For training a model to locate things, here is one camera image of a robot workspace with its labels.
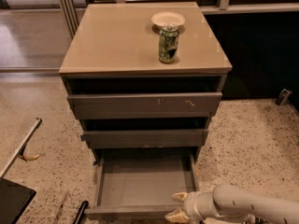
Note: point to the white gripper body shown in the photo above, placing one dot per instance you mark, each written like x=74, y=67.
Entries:
x=191, y=203

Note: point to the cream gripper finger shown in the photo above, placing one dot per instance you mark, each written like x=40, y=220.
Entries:
x=177, y=216
x=180, y=196

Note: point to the grey bottom drawer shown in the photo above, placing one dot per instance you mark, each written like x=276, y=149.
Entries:
x=140, y=182

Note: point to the grey drawer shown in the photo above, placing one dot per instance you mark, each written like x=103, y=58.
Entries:
x=140, y=182
x=143, y=106
x=146, y=138

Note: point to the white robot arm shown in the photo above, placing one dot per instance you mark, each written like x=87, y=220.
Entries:
x=232, y=204

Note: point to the grey middle drawer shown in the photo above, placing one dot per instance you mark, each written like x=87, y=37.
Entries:
x=146, y=138

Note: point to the grey top drawer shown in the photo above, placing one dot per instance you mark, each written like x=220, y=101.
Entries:
x=143, y=106

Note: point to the grey drawer cabinet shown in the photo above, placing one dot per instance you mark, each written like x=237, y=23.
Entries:
x=115, y=51

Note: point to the small grey floor device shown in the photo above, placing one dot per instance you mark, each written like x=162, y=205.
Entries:
x=283, y=97

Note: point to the green soda can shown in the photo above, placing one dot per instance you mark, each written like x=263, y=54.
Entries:
x=168, y=43

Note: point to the black laptop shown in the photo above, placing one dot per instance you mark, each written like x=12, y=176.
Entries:
x=14, y=198

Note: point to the white paper bowl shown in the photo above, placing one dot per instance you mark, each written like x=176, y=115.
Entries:
x=162, y=18

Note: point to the black handle object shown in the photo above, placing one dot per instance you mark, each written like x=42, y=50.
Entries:
x=80, y=213

